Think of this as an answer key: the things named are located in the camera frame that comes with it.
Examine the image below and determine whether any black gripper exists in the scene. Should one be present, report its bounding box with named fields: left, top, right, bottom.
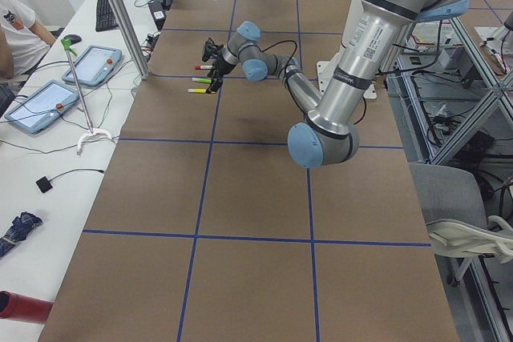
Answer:
left=205, top=51, right=236, bottom=94

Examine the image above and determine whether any green highlighter pen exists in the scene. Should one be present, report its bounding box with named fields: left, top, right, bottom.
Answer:
left=192, top=77, right=212, bottom=84

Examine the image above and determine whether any red capped white marker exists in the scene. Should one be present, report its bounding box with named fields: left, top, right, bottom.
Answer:
left=194, top=65, right=213, bottom=70

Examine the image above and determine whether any yellow highlighter pen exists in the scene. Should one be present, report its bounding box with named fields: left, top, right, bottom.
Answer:
left=188, top=88, right=208, bottom=94

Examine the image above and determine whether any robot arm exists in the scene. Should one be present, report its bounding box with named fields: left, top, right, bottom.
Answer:
left=203, top=0, right=470, bottom=168

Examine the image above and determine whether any black power adapter box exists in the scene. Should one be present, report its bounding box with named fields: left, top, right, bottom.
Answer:
left=147, top=1, right=167, bottom=31

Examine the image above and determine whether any black keyboard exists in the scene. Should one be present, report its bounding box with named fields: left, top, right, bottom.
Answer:
left=95, top=0, right=119, bottom=32

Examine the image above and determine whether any far teach pendant tablet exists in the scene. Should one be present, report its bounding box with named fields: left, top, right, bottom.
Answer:
left=74, top=45, right=122, bottom=87

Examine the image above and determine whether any teach pendant tablet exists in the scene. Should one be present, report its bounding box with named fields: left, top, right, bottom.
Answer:
left=4, top=80, right=79, bottom=135
left=74, top=45, right=122, bottom=87

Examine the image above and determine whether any black computer mouse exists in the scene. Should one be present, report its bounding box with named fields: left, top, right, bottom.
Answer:
left=63, top=34, right=82, bottom=45

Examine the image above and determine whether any green tipped reacher stick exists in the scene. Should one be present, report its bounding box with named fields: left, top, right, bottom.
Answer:
left=61, top=38, right=113, bottom=155

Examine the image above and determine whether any near teach pendant tablet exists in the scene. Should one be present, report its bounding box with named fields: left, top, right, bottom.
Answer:
left=4, top=80, right=79, bottom=135

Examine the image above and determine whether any person in white shirt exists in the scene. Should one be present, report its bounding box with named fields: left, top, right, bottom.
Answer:
left=1, top=0, right=56, bottom=80

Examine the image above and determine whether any small black square device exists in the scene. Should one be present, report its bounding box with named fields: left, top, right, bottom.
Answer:
left=35, top=176, right=53, bottom=194

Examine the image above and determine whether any grey office chair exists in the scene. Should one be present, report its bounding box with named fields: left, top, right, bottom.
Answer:
left=409, top=163, right=512, bottom=287

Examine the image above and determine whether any red cylinder bottle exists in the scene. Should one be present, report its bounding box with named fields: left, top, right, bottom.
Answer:
left=1, top=291, right=53, bottom=324

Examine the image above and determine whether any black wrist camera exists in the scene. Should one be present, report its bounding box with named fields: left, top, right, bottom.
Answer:
left=201, top=38, right=224, bottom=62

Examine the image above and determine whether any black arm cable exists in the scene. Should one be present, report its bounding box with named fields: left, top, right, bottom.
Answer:
left=256, top=39, right=301, bottom=74

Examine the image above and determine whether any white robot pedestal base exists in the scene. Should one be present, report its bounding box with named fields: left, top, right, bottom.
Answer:
left=315, top=0, right=378, bottom=101

